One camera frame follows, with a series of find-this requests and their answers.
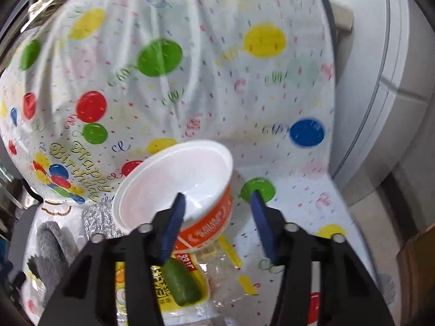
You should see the yellow snack wrapper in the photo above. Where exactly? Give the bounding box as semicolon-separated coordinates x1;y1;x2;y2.
114;252;210;314

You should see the silver foil wrapper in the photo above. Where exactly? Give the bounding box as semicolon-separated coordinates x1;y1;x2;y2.
81;197;123;241

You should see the balloon print birthday tablecloth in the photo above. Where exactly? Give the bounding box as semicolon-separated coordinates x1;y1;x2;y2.
1;0;372;325

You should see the green pepper piece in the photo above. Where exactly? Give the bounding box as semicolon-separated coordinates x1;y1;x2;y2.
161;258;202;307

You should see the white refrigerator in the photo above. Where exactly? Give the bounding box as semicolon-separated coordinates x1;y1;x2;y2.
330;0;434;205

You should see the white orange instant noodle cup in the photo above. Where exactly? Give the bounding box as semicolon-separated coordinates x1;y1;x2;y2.
112;140;234;253

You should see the clear plastic packaging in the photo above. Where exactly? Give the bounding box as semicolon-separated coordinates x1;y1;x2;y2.
195;234;258;310

